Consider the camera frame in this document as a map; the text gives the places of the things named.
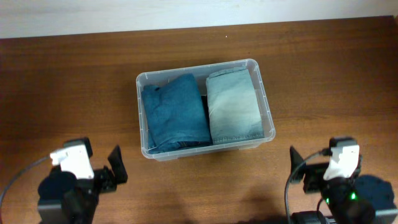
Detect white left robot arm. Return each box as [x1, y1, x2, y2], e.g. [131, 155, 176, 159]
[38, 144, 128, 224]

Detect dark blue jeans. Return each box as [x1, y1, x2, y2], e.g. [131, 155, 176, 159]
[141, 74, 212, 154]

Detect light blue jeans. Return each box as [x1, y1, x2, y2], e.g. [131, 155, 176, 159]
[206, 67, 264, 144]

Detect clear plastic storage bin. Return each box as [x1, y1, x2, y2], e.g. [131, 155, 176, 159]
[136, 58, 276, 161]

